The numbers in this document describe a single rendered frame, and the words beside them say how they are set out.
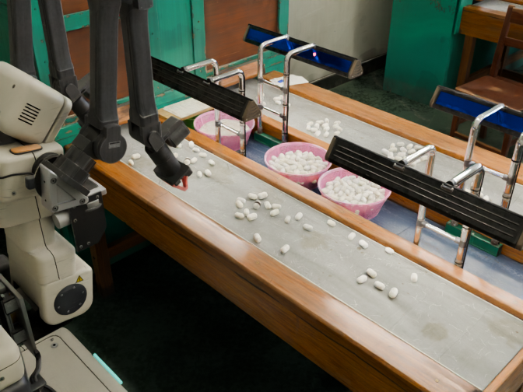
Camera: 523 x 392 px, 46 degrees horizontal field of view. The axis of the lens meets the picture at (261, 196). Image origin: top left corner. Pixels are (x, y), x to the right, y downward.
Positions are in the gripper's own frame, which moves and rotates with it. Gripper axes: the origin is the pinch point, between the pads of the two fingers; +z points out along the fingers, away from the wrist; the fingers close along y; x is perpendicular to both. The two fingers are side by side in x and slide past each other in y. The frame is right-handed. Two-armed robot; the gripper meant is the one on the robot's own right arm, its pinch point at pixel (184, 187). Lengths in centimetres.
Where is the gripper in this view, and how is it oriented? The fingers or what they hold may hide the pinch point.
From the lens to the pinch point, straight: 180.7
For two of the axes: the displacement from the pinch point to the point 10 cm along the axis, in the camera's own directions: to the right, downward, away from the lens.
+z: 3.2, 5.7, 7.5
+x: -6.3, 7.2, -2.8
